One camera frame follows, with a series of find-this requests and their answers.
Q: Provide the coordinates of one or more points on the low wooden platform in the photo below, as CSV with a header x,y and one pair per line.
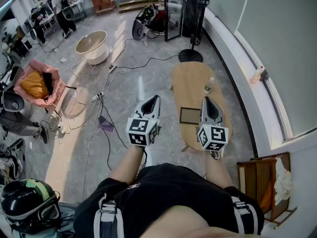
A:
x,y
138,5

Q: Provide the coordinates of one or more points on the round white tub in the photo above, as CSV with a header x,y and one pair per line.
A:
x,y
90,43

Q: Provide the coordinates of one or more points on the purple cloth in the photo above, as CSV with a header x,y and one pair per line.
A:
x,y
106,125

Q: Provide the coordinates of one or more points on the person's left forearm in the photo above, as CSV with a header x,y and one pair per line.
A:
x,y
126,163

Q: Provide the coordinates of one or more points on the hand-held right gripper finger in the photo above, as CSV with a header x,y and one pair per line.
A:
x,y
203,113
220,113

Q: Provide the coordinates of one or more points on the white power strip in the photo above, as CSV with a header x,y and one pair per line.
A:
x,y
112,68
63,130
97,97

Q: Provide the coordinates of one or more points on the grey roller blind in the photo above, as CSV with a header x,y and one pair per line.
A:
x,y
284,46
227,1

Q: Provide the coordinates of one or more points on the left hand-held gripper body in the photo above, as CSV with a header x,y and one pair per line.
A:
x,y
142,131

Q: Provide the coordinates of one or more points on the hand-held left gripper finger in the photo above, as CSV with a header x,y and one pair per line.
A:
x,y
140,109
158,109

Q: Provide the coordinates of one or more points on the black standing fan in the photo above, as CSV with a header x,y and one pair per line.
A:
x,y
190,56

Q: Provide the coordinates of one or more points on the white desk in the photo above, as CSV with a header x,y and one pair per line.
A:
x,y
50,21
78,7

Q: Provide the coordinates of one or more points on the oval wooden table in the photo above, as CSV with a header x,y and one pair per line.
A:
x,y
190,83

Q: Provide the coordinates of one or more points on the black helmet with green tape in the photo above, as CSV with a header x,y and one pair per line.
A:
x,y
24,199

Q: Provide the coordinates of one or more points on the pink padded chair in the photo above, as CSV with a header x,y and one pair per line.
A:
x,y
58,93

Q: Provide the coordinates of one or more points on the orange cushion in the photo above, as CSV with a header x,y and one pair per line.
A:
x,y
267,197
33,84

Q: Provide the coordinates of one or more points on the small dark picture frame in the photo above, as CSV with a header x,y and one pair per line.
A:
x,y
190,115

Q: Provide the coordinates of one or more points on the black cloth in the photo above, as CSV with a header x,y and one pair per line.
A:
x,y
47,82

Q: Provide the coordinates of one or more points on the wooden folding rack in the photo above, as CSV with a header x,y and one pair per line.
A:
x,y
257,177

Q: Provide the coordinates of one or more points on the person's right forearm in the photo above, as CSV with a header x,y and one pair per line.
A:
x,y
217,170

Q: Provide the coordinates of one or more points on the grey pod-shaped device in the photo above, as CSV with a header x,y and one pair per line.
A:
x,y
11,100
68,11
140,26

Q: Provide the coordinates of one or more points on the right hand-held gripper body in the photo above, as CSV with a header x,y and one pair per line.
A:
x,y
213,135

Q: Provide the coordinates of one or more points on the person's bare chest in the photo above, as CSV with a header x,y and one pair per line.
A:
x,y
188,222

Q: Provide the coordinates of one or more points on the brown wooden cabinet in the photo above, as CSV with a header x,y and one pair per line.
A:
x,y
104,1

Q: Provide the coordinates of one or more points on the pinkish bottle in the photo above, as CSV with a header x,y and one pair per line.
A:
x,y
255,76

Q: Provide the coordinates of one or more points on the clear plastic water bottle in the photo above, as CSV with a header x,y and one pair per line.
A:
x,y
208,86

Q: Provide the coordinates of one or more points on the white cloth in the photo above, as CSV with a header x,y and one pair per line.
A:
x,y
283,182

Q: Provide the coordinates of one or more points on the person's black shirt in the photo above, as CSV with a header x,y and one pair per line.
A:
x,y
173,187

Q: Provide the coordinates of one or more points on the black glass-door cabinet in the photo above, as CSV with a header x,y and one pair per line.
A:
x,y
173,14

